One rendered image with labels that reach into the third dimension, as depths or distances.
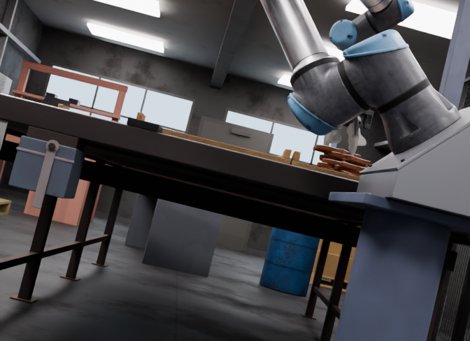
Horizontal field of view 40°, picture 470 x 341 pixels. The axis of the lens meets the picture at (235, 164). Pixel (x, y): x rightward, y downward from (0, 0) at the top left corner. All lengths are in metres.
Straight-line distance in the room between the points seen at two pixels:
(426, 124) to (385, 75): 0.12
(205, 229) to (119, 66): 5.71
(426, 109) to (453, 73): 2.46
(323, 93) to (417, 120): 0.20
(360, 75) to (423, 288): 0.43
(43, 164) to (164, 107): 10.02
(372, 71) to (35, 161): 0.79
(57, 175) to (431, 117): 0.84
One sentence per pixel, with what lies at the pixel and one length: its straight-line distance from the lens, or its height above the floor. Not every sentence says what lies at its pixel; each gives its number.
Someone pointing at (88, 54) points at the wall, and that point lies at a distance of 11.82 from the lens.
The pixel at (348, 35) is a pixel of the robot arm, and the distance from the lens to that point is 1.73.
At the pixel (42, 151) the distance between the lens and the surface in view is 1.56.
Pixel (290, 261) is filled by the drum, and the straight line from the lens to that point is 6.92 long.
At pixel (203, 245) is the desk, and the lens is 6.59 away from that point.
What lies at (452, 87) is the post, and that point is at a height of 1.69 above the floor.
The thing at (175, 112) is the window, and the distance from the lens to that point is 11.53.
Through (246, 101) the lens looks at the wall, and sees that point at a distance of 11.64.
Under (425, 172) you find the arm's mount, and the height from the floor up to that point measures 0.93.
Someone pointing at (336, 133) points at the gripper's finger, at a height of 1.06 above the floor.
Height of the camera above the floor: 0.80
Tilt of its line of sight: 3 degrees up
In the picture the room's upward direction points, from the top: 14 degrees clockwise
